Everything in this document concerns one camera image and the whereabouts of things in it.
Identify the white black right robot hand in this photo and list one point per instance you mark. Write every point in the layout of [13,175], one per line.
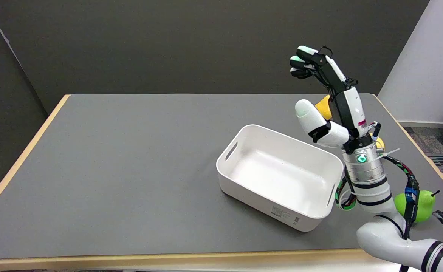
[352,109]

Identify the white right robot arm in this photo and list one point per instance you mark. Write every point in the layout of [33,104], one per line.
[380,234]

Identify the white plastic storage bin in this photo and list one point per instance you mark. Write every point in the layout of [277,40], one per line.
[282,177]

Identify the metal floor vent grille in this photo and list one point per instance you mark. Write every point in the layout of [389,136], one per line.
[441,160]

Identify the green apple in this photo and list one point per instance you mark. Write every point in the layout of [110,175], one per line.
[426,206]

